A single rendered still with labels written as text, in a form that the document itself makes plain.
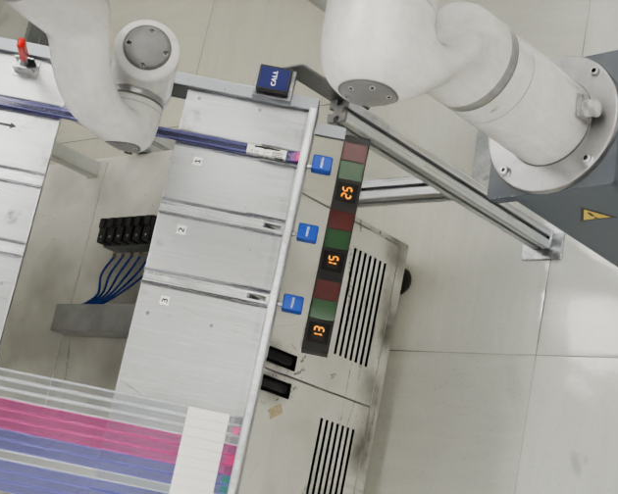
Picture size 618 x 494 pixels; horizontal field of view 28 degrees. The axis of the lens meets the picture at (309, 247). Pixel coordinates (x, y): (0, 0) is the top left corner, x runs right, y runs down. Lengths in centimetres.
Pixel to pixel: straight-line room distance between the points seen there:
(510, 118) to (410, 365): 113
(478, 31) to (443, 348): 119
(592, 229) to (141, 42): 66
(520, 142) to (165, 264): 58
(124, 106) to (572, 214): 61
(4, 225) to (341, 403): 82
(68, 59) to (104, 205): 86
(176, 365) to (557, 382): 83
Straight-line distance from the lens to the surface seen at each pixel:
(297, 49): 313
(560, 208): 168
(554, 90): 152
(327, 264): 183
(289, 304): 179
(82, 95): 155
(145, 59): 159
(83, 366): 226
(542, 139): 154
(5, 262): 187
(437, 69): 132
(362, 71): 128
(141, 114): 160
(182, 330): 181
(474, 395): 243
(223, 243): 183
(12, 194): 189
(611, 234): 176
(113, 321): 215
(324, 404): 236
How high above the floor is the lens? 195
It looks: 44 degrees down
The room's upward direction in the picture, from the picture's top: 64 degrees counter-clockwise
